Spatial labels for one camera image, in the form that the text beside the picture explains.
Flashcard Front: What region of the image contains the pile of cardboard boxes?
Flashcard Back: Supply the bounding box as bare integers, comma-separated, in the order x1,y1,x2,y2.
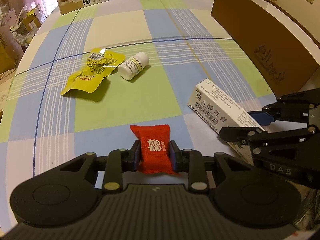
0,4,48,80

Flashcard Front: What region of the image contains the white pill bottle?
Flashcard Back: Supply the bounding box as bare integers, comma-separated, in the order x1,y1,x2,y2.
118,52,150,81

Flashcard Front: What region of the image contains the yellow snack packet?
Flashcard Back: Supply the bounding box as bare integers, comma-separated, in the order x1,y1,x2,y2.
61,48,125,96

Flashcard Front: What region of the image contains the white ointment box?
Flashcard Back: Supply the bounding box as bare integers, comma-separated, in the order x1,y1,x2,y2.
187,78,266,166

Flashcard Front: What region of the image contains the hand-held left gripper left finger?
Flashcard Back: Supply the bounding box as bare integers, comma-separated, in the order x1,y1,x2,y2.
60,139,141,195

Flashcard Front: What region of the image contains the checked tablecloth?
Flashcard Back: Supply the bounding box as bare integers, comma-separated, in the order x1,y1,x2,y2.
0,0,320,188

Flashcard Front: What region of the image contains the red candy packet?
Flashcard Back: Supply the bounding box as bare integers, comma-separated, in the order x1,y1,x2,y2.
129,124,181,175

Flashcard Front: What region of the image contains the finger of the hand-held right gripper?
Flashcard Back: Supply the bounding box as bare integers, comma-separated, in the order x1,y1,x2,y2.
250,87,320,128
219,124,320,167

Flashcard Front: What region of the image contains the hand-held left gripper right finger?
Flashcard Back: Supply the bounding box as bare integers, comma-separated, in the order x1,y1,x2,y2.
169,140,250,194

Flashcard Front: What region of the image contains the brown box with white inside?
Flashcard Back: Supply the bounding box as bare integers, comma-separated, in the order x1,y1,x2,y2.
211,0,320,100

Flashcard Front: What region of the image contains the person's grey clothing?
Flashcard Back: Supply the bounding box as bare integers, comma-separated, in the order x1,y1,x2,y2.
292,187,320,230

